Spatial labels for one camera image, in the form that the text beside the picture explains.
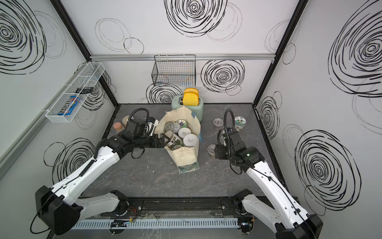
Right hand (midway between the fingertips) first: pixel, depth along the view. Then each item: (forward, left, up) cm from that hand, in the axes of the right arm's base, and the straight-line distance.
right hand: (221, 150), depth 75 cm
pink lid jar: (+19, +64, -7) cm, 67 cm away
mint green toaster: (+37, +27, -2) cm, 46 cm away
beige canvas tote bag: (-3, +18, -3) cm, 19 cm away
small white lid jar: (+24, +23, -10) cm, 35 cm away
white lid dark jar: (+6, +25, -4) cm, 26 cm away
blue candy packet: (+10, +72, +19) cm, 76 cm away
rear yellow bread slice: (+41, +19, +5) cm, 46 cm away
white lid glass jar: (+5, +17, +1) cm, 17 cm away
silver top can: (+17, +29, -3) cm, 33 cm away
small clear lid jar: (+16, +21, -8) cm, 28 cm away
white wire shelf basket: (+38, +79, +18) cm, 89 cm away
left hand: (+4, +30, +3) cm, 30 cm away
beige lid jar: (+26, +63, -10) cm, 69 cm away
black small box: (+24, +73, +19) cm, 79 cm away
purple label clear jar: (+27, -1, -13) cm, 30 cm away
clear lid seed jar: (+6, +4, -12) cm, 14 cm away
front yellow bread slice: (+35, +17, +3) cm, 39 cm away
